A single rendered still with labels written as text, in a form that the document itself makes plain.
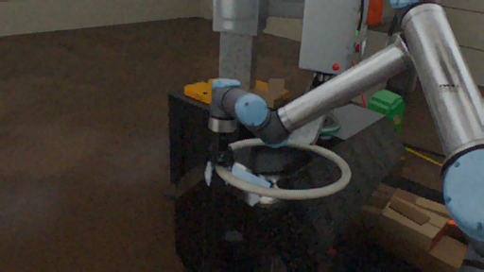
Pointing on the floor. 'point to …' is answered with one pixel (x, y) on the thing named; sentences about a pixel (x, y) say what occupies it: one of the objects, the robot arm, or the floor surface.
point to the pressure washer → (389, 104)
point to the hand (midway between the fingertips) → (217, 180)
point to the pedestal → (195, 134)
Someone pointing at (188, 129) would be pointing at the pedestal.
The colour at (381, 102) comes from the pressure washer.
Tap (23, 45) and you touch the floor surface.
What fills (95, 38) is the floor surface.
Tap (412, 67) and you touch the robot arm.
